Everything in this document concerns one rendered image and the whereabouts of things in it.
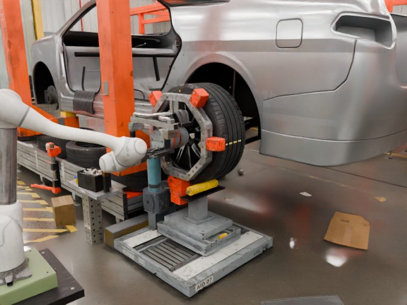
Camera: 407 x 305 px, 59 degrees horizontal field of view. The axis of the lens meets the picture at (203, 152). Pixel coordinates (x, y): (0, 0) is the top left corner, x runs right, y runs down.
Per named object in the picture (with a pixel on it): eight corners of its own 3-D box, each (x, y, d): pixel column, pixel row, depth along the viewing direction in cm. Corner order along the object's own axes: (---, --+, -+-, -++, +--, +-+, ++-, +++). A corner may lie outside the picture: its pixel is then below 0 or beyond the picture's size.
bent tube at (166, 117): (195, 120, 213) (195, 102, 211) (171, 124, 200) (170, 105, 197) (176, 117, 225) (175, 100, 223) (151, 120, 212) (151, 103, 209)
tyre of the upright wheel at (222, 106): (173, 87, 269) (183, 172, 279) (148, 88, 253) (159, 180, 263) (242, 77, 222) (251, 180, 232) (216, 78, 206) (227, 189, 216)
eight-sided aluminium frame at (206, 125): (212, 184, 222) (213, 96, 208) (205, 187, 217) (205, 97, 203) (157, 167, 259) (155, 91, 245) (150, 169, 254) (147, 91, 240)
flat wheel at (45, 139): (77, 142, 476) (76, 124, 470) (107, 150, 435) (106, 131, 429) (27, 151, 427) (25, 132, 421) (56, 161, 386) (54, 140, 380)
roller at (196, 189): (220, 186, 247) (221, 178, 246) (189, 198, 227) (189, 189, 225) (214, 184, 251) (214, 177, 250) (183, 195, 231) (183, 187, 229)
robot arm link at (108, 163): (126, 171, 189) (138, 164, 179) (100, 178, 178) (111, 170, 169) (120, 152, 190) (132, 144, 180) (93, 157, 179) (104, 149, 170)
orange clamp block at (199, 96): (203, 107, 217) (210, 95, 211) (194, 108, 211) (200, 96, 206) (197, 99, 219) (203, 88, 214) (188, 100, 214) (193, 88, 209)
